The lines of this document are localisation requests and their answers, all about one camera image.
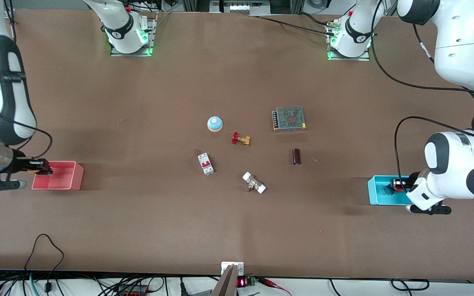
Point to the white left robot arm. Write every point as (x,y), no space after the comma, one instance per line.
(459,49)

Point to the blue dome bell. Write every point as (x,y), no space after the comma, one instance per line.
(214,123)

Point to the red clip lead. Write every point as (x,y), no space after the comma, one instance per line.
(276,285)

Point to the dark brown cylinder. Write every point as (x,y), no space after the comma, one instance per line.
(296,156)

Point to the pink plastic bin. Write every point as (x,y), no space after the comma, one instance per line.
(62,176)

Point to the red LED display module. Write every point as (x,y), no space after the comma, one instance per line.
(242,282)

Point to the white circuit breaker red switch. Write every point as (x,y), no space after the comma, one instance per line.
(205,163)

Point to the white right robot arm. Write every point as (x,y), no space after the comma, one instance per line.
(15,115)

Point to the teal plastic bin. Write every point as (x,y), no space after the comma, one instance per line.
(379,195)

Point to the grey camera mounting bracket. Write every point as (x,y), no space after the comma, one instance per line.
(228,279)

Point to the red push button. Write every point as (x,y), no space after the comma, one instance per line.
(397,185)

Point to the silver equipment box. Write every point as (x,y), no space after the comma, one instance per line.
(239,6)

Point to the metal mesh power supply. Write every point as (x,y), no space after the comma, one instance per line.
(289,118)

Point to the metal valve white ends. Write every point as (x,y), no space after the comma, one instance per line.
(254,183)

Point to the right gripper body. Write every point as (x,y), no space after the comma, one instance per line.
(22,164)

